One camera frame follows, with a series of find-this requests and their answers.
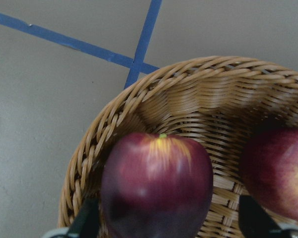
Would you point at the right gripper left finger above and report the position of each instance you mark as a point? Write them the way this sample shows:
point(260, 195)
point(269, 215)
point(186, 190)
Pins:
point(86, 223)

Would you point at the red apple with yellow spot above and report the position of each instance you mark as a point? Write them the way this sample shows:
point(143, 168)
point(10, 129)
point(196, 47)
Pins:
point(269, 170)

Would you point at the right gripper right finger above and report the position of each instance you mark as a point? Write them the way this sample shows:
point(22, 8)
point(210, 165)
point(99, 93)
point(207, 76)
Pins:
point(254, 222)

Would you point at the wicker basket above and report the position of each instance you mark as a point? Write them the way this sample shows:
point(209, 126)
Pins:
point(217, 101)

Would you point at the dark red apple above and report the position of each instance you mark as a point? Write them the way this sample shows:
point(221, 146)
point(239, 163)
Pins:
point(156, 186)

